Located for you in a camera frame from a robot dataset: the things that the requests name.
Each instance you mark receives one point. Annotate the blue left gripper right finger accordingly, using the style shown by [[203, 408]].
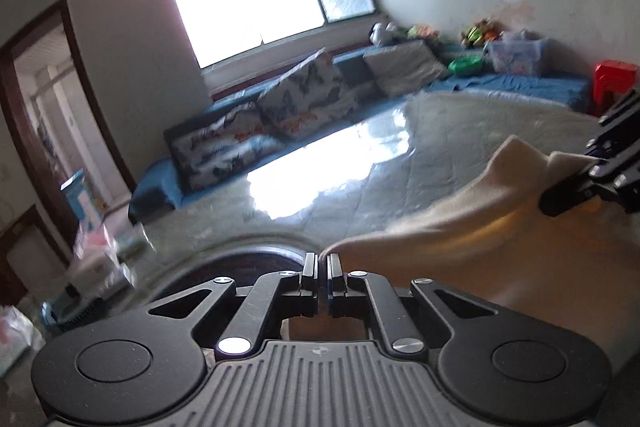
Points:
[[370, 298]]

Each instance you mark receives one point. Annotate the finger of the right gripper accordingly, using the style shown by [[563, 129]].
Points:
[[567, 194]]

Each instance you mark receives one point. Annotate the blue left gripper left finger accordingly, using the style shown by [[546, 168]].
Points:
[[274, 298]]

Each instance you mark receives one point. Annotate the cream beige sweatshirt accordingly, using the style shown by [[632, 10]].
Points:
[[579, 271]]

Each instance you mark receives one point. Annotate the round black induction cooktop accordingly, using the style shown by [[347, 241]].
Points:
[[230, 266]]

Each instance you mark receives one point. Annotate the red plastic stool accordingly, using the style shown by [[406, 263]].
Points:
[[611, 80]]

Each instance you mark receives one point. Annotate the clear plastic storage box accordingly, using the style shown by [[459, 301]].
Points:
[[519, 57]]

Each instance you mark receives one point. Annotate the grey quilted star tablecloth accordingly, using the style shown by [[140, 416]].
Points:
[[356, 180]]

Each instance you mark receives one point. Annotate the green plastic bowl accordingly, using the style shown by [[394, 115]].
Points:
[[467, 66]]

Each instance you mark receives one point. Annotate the green card stack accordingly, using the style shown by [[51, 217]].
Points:
[[132, 242]]

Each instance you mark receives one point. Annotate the colourful plush toys pile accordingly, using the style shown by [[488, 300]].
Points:
[[480, 33]]

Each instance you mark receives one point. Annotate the butterfly pillow lying left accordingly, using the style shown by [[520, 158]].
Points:
[[213, 153]]

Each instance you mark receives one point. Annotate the butterfly pillow upright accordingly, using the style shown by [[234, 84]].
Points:
[[308, 98]]

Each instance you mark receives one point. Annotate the white tissue box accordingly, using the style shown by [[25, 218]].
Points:
[[95, 271]]

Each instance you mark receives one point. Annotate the plain grey cushion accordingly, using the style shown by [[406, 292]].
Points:
[[405, 68]]

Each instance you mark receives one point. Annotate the blue white toy cabinet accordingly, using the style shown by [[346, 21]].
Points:
[[77, 193]]

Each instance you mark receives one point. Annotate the panda plush toy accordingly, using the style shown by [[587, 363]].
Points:
[[384, 34]]

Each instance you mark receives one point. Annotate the dark wooden sideboard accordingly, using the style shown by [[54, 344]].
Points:
[[33, 263]]

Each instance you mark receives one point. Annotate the soft pack pink tissues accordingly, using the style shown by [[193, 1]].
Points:
[[17, 336]]

